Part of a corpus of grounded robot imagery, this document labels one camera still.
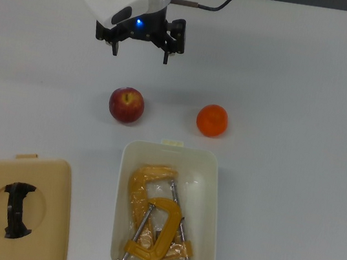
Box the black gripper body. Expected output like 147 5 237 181
118 1 172 45

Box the red apple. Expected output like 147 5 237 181
106 84 148 127

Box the orange fruit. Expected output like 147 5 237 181
194 102 231 140

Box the white plastic container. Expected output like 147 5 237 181
106 133 234 260

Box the beige container lid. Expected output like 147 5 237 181
0 149 83 260

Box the large wrapped yellow C-clamp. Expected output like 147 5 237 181
117 161 213 260

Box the small yellow C-clamp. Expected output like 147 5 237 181
120 192 187 260

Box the black lid handle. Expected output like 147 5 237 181
0 180 39 243

